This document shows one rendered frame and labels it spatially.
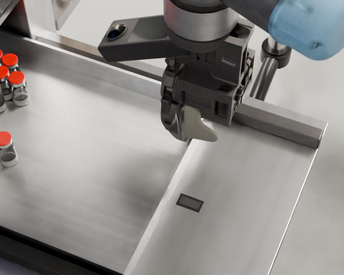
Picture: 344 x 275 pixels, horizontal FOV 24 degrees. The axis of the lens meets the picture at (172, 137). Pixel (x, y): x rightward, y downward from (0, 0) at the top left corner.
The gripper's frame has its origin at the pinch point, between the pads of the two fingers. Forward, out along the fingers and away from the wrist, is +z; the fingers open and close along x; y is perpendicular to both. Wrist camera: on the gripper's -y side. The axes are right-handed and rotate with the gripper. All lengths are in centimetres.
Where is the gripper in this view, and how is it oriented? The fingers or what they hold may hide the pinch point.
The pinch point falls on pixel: (180, 129)
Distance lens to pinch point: 95.8
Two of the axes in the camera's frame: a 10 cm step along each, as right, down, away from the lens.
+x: 3.9, -7.5, 5.4
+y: 9.2, 3.2, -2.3
